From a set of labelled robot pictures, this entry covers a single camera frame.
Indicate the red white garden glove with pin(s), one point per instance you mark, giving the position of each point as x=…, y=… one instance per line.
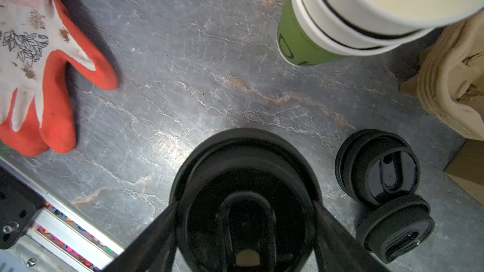
x=38, y=41

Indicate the brown pulp cup carrier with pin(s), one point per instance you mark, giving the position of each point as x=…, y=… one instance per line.
x=449, y=83

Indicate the black cup lid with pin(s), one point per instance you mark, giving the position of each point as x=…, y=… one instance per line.
x=245, y=203
x=396, y=227
x=374, y=167

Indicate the green paper cup stack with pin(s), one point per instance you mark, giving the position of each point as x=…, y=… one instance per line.
x=313, y=32

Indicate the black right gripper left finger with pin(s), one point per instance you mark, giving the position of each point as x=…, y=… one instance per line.
x=154, y=249

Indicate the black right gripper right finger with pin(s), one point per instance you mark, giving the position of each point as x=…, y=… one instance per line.
x=336, y=249

